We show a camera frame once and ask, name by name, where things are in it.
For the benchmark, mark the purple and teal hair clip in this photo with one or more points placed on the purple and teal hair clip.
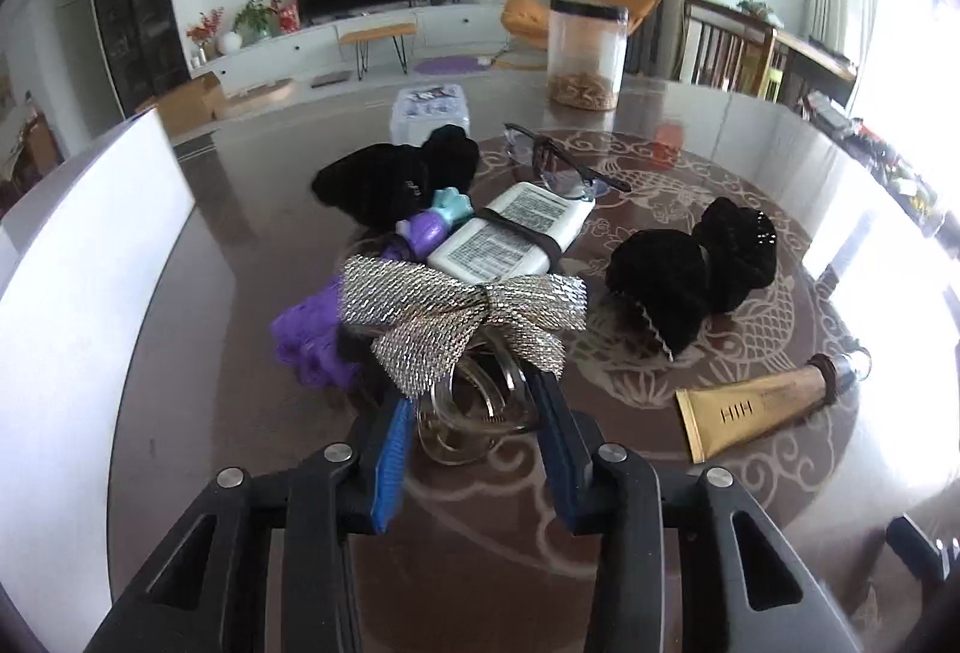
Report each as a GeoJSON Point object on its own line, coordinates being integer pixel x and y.
{"type": "Point", "coordinates": [427, 229]}

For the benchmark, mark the black elastic hair band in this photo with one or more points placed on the black elastic hair band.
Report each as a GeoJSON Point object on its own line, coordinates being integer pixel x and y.
{"type": "Point", "coordinates": [525, 234]}

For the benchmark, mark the wooden bench with hairpin legs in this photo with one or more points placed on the wooden bench with hairpin legs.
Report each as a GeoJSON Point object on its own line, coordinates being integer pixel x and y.
{"type": "Point", "coordinates": [375, 30]}

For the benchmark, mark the dark wooden side desk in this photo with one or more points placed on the dark wooden side desk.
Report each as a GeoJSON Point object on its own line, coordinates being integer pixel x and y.
{"type": "Point", "coordinates": [817, 60]}

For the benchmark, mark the white television cabinet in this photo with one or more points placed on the white television cabinet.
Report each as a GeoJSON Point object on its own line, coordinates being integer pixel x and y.
{"type": "Point", "coordinates": [315, 41]}

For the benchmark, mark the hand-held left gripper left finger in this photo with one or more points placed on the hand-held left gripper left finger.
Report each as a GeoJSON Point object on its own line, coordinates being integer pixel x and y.
{"type": "Point", "coordinates": [386, 473]}

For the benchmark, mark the white round vase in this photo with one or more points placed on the white round vase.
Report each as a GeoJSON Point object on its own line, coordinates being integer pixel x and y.
{"type": "Point", "coordinates": [229, 41]}

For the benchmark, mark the cardboard box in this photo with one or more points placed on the cardboard box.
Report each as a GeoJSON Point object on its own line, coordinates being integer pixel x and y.
{"type": "Point", "coordinates": [187, 101]}

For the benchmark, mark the purple scrunchie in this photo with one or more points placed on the purple scrunchie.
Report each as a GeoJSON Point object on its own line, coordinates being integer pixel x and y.
{"type": "Point", "coordinates": [307, 338]}

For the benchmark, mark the clear plastic jar black lid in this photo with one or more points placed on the clear plastic jar black lid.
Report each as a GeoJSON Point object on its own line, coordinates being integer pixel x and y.
{"type": "Point", "coordinates": [585, 60]}

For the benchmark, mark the red flowers in vase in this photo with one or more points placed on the red flowers in vase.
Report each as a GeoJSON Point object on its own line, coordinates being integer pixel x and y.
{"type": "Point", "coordinates": [204, 26]}

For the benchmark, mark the clear plastic hair claw clip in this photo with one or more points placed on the clear plastic hair claw clip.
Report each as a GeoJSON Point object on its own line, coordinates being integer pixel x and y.
{"type": "Point", "coordinates": [450, 435]}

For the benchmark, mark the orange lounge chair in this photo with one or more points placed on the orange lounge chair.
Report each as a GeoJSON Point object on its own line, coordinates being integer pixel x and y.
{"type": "Point", "coordinates": [525, 19]}

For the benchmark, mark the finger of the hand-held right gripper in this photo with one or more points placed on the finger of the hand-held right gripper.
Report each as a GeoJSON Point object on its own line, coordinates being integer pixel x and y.
{"type": "Point", "coordinates": [911, 539]}

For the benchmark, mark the white labelled box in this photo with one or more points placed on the white labelled box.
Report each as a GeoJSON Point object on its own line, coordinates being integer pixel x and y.
{"type": "Point", "coordinates": [525, 210]}

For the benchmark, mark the dark framed eyeglasses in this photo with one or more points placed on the dark framed eyeglasses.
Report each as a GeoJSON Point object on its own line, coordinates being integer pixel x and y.
{"type": "Point", "coordinates": [559, 180]}

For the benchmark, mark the cluttered side shelf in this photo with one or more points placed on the cluttered side shelf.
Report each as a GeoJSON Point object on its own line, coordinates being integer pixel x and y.
{"type": "Point", "coordinates": [877, 150]}

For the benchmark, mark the black velvet scrunchie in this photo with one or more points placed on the black velvet scrunchie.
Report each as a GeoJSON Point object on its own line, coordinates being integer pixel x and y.
{"type": "Point", "coordinates": [375, 180]}
{"type": "Point", "coordinates": [667, 278]}

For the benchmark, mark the dark wooden slatted chair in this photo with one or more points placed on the dark wooden slatted chair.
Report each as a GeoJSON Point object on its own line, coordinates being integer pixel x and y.
{"type": "Point", "coordinates": [724, 49]}

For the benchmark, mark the silver mesh bow hair clip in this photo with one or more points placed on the silver mesh bow hair clip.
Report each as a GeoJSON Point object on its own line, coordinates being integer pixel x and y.
{"type": "Point", "coordinates": [405, 300]}

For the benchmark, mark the gold cosmetic tube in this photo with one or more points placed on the gold cosmetic tube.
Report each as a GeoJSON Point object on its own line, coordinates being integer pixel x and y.
{"type": "Point", "coordinates": [735, 409]}

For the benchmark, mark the round wooden board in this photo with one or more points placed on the round wooden board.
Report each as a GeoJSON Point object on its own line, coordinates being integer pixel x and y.
{"type": "Point", "coordinates": [259, 95]}

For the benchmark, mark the purple floor mat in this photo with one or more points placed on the purple floor mat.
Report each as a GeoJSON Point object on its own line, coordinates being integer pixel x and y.
{"type": "Point", "coordinates": [450, 65]}

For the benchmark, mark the small clear printed plastic box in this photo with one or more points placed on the small clear printed plastic box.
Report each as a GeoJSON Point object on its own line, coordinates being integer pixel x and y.
{"type": "Point", "coordinates": [431, 113]}

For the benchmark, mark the red gift box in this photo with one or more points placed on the red gift box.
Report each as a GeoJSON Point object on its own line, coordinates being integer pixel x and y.
{"type": "Point", "coordinates": [291, 15]}

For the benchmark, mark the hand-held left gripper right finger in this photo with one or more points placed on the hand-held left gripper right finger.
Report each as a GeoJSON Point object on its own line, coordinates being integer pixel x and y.
{"type": "Point", "coordinates": [559, 447]}

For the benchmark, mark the dark flat floor item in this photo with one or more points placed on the dark flat floor item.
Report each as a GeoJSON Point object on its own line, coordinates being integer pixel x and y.
{"type": "Point", "coordinates": [331, 79]}

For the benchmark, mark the bushy green potted plant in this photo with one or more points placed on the bushy green potted plant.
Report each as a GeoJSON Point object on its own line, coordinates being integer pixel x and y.
{"type": "Point", "coordinates": [255, 15]}

